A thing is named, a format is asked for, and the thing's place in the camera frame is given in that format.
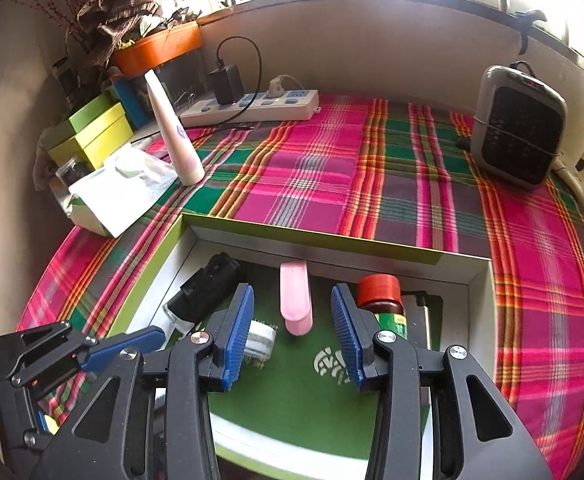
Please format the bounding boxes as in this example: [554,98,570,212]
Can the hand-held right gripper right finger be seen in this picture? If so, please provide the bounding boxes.
[331,282,555,480]

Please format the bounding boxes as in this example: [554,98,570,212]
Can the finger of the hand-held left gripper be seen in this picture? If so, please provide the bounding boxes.
[0,321,99,378]
[12,325,167,401]

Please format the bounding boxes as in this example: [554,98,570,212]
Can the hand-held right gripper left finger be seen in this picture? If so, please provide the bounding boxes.
[29,282,255,480]

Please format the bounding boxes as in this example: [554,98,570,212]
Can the dark usb device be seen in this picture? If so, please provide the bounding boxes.
[179,253,247,322]

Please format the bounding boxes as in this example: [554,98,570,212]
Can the small red capped bottle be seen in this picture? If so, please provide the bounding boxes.
[356,274,409,346]

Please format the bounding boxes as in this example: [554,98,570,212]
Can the pink clip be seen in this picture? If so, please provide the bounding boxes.
[279,260,313,337]

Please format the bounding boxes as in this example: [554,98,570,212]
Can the green cardboard box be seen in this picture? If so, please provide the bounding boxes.
[104,212,495,478]

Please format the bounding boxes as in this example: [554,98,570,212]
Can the white dotted ball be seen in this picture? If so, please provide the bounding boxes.
[244,319,277,367]

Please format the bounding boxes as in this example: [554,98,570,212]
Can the silver harmonica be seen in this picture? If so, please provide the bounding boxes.
[403,291,445,356]

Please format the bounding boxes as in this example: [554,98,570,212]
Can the green tissue pack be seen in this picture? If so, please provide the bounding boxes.
[67,180,123,238]

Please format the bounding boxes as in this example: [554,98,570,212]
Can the plaid pink green blanket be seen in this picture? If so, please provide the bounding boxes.
[17,95,584,480]

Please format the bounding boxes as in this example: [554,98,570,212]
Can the small clear plastic bag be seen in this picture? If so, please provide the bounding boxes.
[54,157,90,191]

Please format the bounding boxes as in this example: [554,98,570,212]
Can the large lime green box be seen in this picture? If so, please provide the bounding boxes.
[47,102,135,173]

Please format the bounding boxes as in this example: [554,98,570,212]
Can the white pink lotion tube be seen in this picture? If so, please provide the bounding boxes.
[144,71,206,186]

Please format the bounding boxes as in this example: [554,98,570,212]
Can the small lime green box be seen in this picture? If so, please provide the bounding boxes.
[68,95,123,133]

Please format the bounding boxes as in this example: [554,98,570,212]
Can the white power strip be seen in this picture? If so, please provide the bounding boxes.
[179,89,321,128]

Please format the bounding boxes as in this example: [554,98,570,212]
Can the blue box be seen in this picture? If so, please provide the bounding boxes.
[109,77,150,131]

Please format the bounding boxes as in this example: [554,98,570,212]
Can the black power adapter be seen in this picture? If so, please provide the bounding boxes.
[209,64,245,106]

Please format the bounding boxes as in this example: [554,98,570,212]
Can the dark glass tank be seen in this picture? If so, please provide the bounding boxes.
[137,50,213,111]

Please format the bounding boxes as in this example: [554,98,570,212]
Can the grey space heater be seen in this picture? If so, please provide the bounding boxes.
[470,64,568,190]

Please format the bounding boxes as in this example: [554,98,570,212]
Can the orange planter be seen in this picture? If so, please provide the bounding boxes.
[109,22,203,78]

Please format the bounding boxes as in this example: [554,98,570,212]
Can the dried red twigs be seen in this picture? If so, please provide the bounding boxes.
[24,0,103,61]

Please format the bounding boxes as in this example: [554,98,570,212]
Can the brown checked cloth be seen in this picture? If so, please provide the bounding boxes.
[77,0,170,66]

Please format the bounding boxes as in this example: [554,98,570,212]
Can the black window hook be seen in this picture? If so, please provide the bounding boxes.
[514,9,547,56]

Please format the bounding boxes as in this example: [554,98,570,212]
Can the white wall plug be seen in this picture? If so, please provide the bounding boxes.
[267,74,303,101]

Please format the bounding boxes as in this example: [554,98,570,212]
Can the black adapter cable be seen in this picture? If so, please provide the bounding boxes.
[187,36,263,133]

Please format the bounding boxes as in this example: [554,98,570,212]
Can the thick white cord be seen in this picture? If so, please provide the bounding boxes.
[554,160,584,222]

